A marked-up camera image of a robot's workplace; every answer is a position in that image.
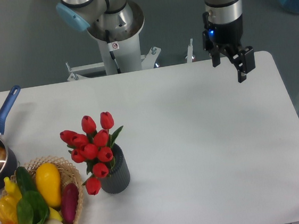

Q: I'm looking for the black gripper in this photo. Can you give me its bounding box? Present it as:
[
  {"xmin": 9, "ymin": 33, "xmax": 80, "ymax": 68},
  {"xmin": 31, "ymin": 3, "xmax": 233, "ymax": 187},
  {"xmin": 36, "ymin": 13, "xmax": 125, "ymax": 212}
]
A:
[{"xmin": 202, "ymin": 12, "xmax": 256, "ymax": 83}]

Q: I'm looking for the red tulip bouquet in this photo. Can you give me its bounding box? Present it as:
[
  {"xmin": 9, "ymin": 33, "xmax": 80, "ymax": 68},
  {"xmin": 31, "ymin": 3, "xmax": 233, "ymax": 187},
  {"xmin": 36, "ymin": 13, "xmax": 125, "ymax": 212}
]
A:
[{"xmin": 60, "ymin": 112, "xmax": 123, "ymax": 195}]

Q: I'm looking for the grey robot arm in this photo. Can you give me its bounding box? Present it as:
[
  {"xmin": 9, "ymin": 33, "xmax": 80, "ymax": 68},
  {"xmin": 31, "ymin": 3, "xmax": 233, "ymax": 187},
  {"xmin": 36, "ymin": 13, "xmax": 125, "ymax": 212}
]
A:
[{"xmin": 56, "ymin": 0, "xmax": 255, "ymax": 82}]

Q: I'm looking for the dark grey ribbed vase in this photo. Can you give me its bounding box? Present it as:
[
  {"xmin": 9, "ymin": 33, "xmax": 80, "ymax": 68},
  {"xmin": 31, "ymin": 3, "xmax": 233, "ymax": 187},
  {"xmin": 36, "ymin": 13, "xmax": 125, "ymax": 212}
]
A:
[{"xmin": 101, "ymin": 144, "xmax": 130, "ymax": 194}]

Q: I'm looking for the woven wicker basket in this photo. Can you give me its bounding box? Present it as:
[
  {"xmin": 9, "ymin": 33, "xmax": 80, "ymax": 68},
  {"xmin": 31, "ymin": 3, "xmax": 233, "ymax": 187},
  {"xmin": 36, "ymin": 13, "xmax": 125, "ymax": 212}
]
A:
[{"xmin": 0, "ymin": 152, "xmax": 87, "ymax": 224}]

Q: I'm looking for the purple eggplant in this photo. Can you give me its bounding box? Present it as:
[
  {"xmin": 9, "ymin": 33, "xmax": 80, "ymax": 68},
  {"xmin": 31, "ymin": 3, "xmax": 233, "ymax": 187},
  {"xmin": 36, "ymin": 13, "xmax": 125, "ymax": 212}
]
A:
[{"xmin": 61, "ymin": 183, "xmax": 79, "ymax": 224}]

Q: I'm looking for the yellow squash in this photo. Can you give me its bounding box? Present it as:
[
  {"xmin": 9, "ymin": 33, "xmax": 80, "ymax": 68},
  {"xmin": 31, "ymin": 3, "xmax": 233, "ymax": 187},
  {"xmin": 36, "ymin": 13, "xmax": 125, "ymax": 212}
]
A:
[{"xmin": 35, "ymin": 163, "xmax": 62, "ymax": 209}]

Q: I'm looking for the yellow lemon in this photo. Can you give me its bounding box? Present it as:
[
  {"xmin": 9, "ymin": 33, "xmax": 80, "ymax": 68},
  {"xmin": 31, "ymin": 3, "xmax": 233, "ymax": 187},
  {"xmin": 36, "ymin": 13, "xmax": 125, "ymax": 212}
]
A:
[{"xmin": 49, "ymin": 207, "xmax": 63, "ymax": 222}]

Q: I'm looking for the green cucumber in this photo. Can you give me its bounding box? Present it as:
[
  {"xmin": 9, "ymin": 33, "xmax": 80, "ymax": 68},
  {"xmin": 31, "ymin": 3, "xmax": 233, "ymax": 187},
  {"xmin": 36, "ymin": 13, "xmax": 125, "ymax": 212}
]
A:
[{"xmin": 15, "ymin": 166, "xmax": 38, "ymax": 195}]

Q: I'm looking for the green bok choy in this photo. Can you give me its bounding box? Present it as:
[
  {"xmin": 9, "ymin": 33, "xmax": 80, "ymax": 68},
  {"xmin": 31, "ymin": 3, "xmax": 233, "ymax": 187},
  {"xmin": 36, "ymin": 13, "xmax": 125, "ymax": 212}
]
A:
[{"xmin": 16, "ymin": 190, "xmax": 49, "ymax": 224}]

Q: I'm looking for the yellow bell pepper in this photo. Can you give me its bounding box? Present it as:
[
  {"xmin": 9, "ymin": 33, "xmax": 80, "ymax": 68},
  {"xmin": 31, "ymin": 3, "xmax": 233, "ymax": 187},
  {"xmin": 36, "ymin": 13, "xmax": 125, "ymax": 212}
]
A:
[{"xmin": 0, "ymin": 195, "xmax": 20, "ymax": 224}]

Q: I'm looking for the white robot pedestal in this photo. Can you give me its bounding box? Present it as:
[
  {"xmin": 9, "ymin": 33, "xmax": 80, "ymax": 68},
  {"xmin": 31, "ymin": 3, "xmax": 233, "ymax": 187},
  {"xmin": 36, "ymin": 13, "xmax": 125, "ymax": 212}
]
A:
[{"xmin": 57, "ymin": 0, "xmax": 162, "ymax": 81}]

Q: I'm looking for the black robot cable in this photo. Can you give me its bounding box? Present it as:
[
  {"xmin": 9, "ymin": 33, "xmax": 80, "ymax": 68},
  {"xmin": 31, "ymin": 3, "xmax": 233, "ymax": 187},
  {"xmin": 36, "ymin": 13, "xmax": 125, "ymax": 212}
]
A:
[{"xmin": 104, "ymin": 29, "xmax": 122, "ymax": 76}]

